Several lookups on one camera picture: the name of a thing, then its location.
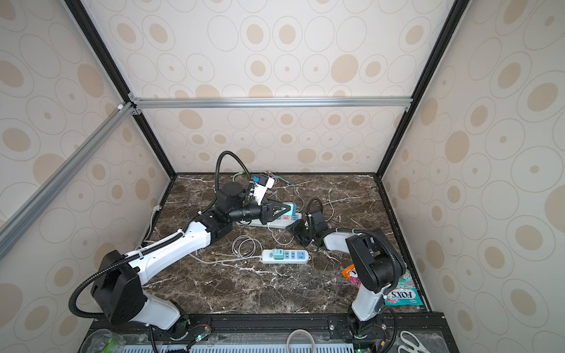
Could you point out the white scissors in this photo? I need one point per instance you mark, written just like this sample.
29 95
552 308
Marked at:
411 344

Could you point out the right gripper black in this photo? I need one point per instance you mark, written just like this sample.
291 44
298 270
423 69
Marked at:
296 227

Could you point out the clear plastic cup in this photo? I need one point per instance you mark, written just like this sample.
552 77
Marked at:
103 341

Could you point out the orange Fox's candy bag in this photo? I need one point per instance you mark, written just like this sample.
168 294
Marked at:
351 275

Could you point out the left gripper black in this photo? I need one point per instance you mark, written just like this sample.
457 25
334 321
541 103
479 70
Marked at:
265 210

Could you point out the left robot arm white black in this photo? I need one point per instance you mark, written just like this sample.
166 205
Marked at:
116 291

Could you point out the long white power strip pastel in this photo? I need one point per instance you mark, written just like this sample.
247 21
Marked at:
282 222

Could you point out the short white power strip blue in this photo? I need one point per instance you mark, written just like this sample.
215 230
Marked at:
292 256

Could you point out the silver aluminium rail diagonal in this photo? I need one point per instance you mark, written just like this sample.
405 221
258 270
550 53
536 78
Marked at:
28 213

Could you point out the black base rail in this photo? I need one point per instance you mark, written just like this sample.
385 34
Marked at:
287 333

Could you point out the green Fox's candy bag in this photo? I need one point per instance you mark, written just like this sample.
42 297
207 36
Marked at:
405 293

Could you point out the teal charger plug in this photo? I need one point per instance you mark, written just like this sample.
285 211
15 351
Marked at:
278 254
291 209

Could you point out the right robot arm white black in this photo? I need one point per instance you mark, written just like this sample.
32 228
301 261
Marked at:
378 264

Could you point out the silver aluminium rail horizontal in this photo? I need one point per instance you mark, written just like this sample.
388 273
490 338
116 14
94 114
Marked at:
275 102

